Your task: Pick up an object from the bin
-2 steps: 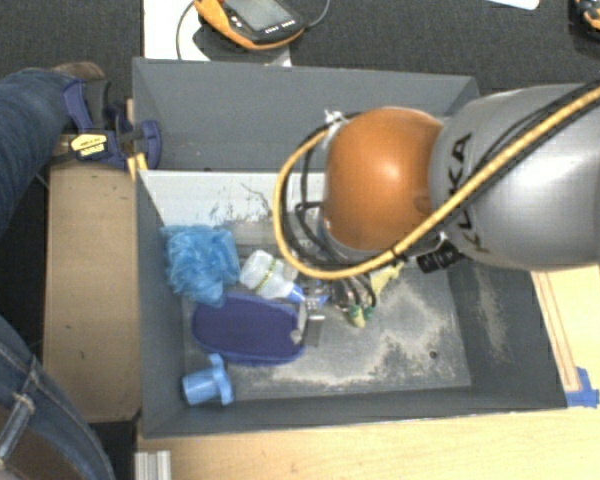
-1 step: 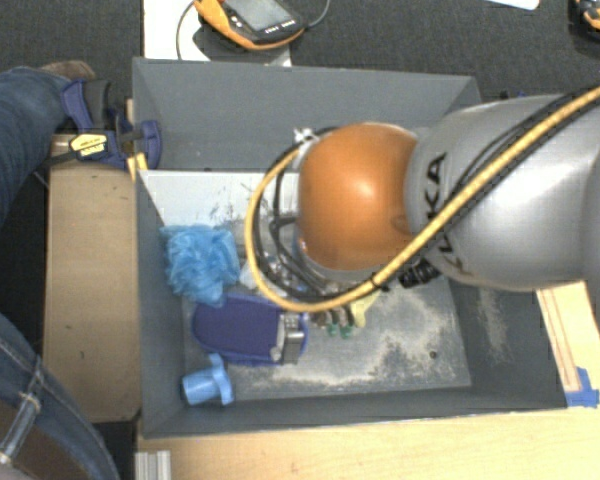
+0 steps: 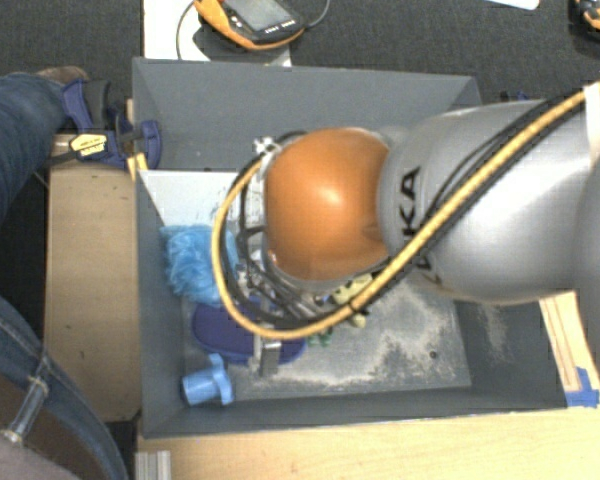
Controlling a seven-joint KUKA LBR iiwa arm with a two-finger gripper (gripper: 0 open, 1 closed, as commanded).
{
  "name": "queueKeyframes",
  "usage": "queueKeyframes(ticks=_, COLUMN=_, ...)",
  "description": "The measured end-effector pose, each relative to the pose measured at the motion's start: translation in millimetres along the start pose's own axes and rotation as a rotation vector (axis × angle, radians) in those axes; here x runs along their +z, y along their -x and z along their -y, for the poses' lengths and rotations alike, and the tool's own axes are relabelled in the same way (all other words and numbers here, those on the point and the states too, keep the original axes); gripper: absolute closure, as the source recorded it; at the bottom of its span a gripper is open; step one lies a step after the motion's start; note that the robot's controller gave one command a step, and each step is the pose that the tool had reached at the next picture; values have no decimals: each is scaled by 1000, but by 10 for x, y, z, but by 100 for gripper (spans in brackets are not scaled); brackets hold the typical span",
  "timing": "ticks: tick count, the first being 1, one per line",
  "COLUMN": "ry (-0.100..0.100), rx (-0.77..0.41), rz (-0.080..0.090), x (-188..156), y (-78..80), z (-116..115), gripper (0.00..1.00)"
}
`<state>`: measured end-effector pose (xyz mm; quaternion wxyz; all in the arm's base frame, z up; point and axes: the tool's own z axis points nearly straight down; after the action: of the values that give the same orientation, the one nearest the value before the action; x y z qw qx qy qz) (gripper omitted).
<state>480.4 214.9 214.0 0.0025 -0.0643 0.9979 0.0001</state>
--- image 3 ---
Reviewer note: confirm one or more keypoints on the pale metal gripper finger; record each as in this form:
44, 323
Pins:
271, 359
257, 350

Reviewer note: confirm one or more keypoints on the pale wood flat board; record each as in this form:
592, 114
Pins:
92, 288

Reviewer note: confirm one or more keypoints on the blue crumpled plastic bag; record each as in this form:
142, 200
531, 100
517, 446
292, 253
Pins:
187, 260

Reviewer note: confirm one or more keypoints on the person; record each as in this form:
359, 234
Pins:
15, 133

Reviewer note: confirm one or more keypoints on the light blue plastic fitting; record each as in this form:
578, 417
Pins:
207, 383

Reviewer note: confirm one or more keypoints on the grey metal bin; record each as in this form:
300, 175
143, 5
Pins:
410, 358

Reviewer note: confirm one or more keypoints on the dark blue round dish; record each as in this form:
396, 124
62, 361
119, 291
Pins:
220, 330

